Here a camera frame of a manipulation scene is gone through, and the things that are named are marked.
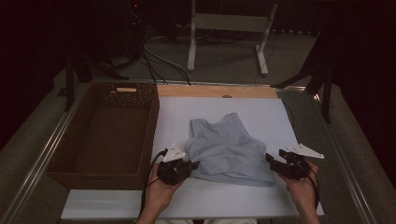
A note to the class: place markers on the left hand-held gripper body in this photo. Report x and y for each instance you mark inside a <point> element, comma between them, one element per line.
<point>172,171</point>

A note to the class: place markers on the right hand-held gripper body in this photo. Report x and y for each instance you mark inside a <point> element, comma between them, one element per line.
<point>292,168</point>

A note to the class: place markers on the light blue tank top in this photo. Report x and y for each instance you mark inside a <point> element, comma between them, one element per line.
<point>230,152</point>

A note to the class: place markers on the brown wicker basket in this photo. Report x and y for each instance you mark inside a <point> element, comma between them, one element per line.
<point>102,140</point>

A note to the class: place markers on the person's left hand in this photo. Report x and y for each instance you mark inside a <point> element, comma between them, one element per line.
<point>163,196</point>

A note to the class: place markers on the person's right hand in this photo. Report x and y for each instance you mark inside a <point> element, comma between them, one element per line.
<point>303,193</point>

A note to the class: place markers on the white foam board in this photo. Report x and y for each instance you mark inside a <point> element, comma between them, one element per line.
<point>264,118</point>

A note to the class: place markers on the black tripod stand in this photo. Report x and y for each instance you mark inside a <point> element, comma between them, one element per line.
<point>70,81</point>
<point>325,93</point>

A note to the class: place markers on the wooden board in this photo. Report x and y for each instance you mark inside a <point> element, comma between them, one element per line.
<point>202,91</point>

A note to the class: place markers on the aluminium frame rail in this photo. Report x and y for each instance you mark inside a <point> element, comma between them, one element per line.
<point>37,165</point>
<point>218,83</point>
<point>342,161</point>

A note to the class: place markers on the white metal stand frame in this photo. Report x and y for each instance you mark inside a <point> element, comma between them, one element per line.
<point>230,22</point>

